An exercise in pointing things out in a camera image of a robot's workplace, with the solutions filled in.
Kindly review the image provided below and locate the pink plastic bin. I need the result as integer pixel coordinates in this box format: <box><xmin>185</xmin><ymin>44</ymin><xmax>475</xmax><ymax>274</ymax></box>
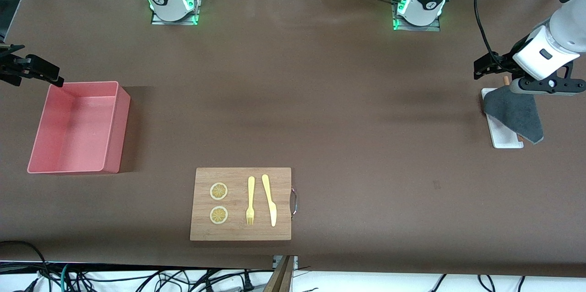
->
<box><xmin>27</xmin><ymin>81</ymin><xmax>131</xmax><ymax>175</ymax></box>

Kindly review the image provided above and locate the black looped floor cable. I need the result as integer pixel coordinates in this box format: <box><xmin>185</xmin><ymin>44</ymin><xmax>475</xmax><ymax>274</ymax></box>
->
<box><xmin>0</xmin><ymin>240</ymin><xmax>50</xmax><ymax>292</ymax></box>

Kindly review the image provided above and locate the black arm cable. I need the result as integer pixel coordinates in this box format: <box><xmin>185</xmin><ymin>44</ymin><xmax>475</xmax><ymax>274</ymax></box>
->
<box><xmin>474</xmin><ymin>0</ymin><xmax>504</xmax><ymax>66</ymax></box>

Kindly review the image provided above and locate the white rack with wooden rods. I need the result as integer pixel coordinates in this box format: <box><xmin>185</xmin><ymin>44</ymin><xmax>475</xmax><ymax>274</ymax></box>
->
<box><xmin>481</xmin><ymin>76</ymin><xmax>525</xmax><ymax>149</ymax></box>

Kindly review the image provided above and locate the brown wooden plank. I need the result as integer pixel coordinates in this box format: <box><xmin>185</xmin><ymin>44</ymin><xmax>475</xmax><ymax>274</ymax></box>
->
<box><xmin>263</xmin><ymin>255</ymin><xmax>296</xmax><ymax>292</ymax></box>

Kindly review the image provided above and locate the yellow plastic knife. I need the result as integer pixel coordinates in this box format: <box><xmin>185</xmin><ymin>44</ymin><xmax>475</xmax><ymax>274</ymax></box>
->
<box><xmin>261</xmin><ymin>174</ymin><xmax>277</xmax><ymax>227</ymax></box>

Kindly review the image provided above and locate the small metal bracket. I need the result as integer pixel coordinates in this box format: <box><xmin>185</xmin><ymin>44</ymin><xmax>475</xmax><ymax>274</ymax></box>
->
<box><xmin>273</xmin><ymin>255</ymin><xmax>298</xmax><ymax>269</ymax></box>

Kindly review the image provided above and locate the grey microfibre cloth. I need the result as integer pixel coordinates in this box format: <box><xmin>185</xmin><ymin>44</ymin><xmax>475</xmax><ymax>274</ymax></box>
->
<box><xmin>483</xmin><ymin>85</ymin><xmax>544</xmax><ymax>145</ymax></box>

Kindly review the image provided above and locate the yellow plastic fork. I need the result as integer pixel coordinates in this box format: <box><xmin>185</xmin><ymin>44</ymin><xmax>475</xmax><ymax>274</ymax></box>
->
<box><xmin>246</xmin><ymin>176</ymin><xmax>255</xmax><ymax>226</ymax></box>

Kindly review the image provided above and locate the wooden cutting board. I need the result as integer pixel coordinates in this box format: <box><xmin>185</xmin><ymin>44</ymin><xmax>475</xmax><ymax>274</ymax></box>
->
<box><xmin>190</xmin><ymin>167</ymin><xmax>298</xmax><ymax>241</ymax></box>

